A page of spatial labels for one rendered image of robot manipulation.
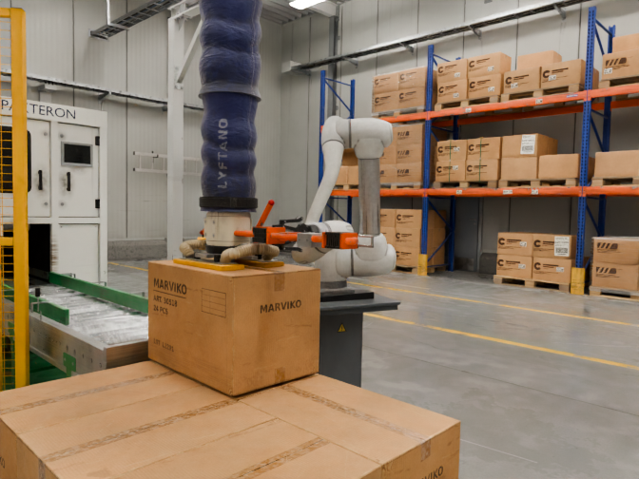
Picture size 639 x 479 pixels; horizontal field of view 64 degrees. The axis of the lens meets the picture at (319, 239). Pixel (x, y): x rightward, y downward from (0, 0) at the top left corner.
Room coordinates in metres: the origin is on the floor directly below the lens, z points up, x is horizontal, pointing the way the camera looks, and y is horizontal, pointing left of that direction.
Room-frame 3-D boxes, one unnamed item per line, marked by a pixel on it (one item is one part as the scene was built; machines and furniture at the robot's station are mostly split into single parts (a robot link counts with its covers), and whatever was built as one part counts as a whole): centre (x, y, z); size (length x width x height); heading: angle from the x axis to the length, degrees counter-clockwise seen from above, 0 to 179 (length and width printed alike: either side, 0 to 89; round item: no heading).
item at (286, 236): (1.96, 0.13, 1.08); 0.93 x 0.30 x 0.04; 45
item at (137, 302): (3.54, 1.52, 0.60); 1.60 x 0.10 x 0.09; 46
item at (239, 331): (2.02, 0.34, 0.75); 0.60 x 0.40 x 0.40; 45
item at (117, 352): (2.28, 0.61, 0.58); 0.70 x 0.03 x 0.06; 136
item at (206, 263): (1.95, 0.42, 0.98); 0.34 x 0.10 x 0.05; 45
